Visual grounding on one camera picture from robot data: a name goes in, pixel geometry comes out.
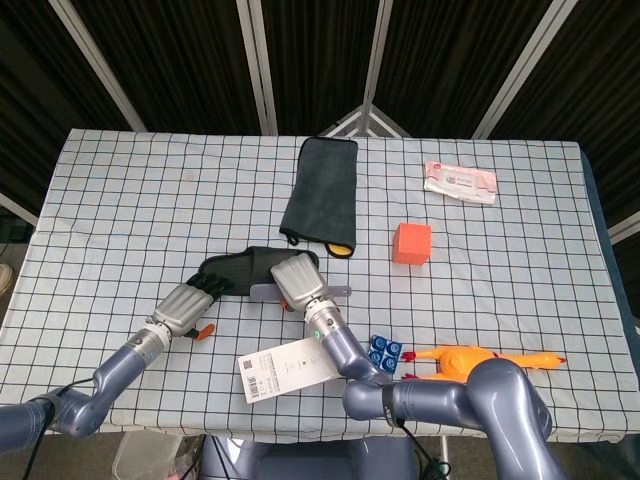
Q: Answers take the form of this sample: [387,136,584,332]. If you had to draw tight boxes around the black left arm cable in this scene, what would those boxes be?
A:
[27,378,97,480]

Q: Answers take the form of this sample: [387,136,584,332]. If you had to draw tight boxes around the yellow rubber chicken toy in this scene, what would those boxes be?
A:
[399,344,569,384]

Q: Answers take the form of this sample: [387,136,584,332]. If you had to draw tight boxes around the pink white wet wipes pack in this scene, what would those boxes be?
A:
[422,159,498,206]

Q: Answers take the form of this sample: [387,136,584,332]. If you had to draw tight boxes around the white screen frame post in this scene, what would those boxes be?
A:
[472,0,571,140]
[236,0,279,135]
[48,0,147,132]
[362,0,394,109]

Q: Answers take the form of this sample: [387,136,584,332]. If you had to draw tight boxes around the blue toy building block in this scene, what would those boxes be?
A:
[368,335,404,374]

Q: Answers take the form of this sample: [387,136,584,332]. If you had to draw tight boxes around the white triangular screen foot frame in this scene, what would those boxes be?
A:
[324,103,412,139]

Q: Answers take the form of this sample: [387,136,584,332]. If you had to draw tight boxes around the white cardboard product box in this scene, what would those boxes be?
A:
[238,335,336,404]

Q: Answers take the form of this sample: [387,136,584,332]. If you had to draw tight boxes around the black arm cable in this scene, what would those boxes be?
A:
[397,422,449,480]
[27,378,97,480]

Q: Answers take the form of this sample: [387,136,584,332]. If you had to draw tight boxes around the white floor frame bar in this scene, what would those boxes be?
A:
[0,192,39,224]
[607,212,640,246]

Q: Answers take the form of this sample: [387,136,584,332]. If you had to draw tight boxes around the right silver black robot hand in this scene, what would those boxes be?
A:
[269,253,331,314]

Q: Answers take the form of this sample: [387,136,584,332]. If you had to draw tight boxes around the orange foam cube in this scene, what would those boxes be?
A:
[390,222,433,266]

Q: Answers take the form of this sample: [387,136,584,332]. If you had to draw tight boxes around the blue checkered tablecloth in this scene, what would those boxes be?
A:
[0,128,640,446]

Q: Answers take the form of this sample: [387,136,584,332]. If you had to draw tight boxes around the dark blue table side cover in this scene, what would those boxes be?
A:
[579,144,640,346]

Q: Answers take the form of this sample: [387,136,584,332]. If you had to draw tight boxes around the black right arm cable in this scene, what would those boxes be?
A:
[397,422,449,480]

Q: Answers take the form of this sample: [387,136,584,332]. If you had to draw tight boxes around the grey towel with yellow lining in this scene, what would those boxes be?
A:
[278,135,359,260]

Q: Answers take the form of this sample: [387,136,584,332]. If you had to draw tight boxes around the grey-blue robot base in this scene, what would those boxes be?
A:
[199,433,419,480]

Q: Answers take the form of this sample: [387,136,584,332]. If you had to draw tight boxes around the black rubber slipper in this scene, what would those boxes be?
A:
[192,244,321,297]

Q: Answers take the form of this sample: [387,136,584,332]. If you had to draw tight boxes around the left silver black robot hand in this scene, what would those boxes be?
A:
[149,269,232,344]

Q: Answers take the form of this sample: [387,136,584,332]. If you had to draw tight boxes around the clear plastic container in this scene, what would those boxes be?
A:
[113,430,184,480]

